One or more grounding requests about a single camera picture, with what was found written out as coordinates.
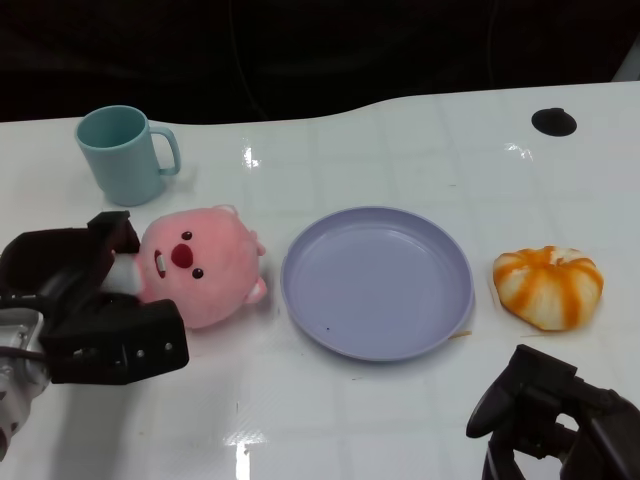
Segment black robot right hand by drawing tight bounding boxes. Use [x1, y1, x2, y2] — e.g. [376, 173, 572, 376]
[465, 343, 640, 480]

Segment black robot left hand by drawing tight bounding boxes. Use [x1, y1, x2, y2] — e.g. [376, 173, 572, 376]
[0, 210, 190, 387]

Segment pink plush beaver doll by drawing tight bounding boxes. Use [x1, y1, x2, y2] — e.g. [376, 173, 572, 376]
[107, 203, 268, 330]

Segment lavender plastic plate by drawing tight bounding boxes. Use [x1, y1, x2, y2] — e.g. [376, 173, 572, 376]
[279, 205, 475, 362]

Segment orange striped bun toy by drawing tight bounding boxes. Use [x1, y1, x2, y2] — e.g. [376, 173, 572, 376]
[492, 245, 605, 332]

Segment teal plastic mug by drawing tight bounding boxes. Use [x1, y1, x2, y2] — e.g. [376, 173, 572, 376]
[75, 104, 182, 207]

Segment black round table grommet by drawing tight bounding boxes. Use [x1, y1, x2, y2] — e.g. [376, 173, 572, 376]
[531, 107, 578, 137]

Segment white object behind table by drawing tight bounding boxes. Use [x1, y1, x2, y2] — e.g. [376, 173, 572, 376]
[610, 39, 640, 84]

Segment thin grey background cable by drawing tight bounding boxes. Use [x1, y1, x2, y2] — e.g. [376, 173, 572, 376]
[229, 19, 262, 121]

